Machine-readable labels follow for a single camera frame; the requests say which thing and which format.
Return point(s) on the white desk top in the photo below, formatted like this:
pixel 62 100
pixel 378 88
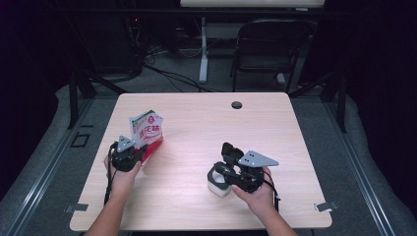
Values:
pixel 252 3

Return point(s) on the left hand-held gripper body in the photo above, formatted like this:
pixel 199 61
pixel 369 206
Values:
pixel 124 159

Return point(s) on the red and white seasoning packet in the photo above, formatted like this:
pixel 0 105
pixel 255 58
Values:
pixel 147 131

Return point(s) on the grey table edge clip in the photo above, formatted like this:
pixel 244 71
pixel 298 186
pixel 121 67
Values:
pixel 77 207
pixel 326 206

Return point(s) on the person's right hand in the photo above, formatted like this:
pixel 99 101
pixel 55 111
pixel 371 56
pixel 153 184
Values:
pixel 260 200

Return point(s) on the dark equipment cabinet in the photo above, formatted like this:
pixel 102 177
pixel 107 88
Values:
pixel 108 42

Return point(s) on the black tape strip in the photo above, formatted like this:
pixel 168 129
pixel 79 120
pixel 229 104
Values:
pixel 87 126

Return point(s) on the aluminium floor rail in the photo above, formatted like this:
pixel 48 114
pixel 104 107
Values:
pixel 357 170
pixel 49 167

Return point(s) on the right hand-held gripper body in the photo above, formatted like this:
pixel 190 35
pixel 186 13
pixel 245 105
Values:
pixel 252 177

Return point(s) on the black metal stand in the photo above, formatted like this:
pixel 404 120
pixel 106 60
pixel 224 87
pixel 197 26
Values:
pixel 341 101
pixel 73 98

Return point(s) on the person's left hand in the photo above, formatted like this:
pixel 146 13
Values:
pixel 123 182

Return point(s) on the black folding chair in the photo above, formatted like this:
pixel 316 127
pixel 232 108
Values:
pixel 268 49

